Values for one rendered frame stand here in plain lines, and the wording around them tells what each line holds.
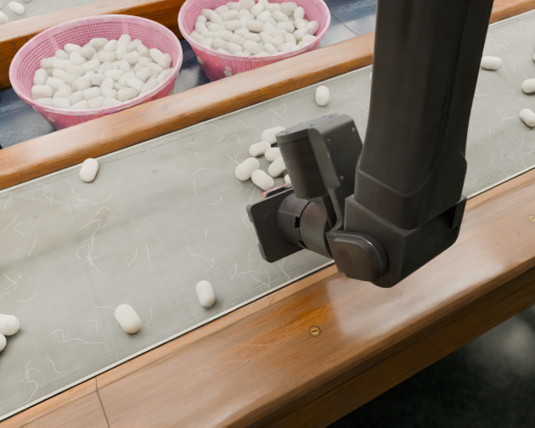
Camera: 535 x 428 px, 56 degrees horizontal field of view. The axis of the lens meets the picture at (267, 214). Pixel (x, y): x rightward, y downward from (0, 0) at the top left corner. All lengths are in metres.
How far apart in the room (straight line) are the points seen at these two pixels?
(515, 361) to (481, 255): 0.88
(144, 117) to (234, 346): 0.37
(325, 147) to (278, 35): 0.56
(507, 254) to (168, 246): 0.39
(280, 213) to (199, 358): 0.16
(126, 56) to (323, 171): 0.57
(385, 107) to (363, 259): 0.11
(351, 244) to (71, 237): 0.38
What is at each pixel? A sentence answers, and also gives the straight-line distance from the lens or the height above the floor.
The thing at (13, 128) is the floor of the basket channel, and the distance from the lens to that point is 0.94.
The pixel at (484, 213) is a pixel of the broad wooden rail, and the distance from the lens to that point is 0.65.
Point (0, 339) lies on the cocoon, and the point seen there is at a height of 0.76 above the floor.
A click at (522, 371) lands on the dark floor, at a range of 1.47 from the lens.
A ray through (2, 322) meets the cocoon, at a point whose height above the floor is 0.76.
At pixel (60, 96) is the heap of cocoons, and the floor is 0.74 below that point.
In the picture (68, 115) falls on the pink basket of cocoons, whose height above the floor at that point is 0.76.
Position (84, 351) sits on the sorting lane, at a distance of 0.56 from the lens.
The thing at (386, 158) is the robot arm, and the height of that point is 1.00.
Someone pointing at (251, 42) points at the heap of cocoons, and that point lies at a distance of 0.91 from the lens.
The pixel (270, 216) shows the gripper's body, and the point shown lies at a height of 0.83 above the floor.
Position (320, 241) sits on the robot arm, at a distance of 0.43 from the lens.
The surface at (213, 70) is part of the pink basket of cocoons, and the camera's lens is 0.90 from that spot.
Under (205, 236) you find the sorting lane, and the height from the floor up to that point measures 0.74.
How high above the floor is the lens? 1.22
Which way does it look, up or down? 50 degrees down
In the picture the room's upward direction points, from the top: straight up
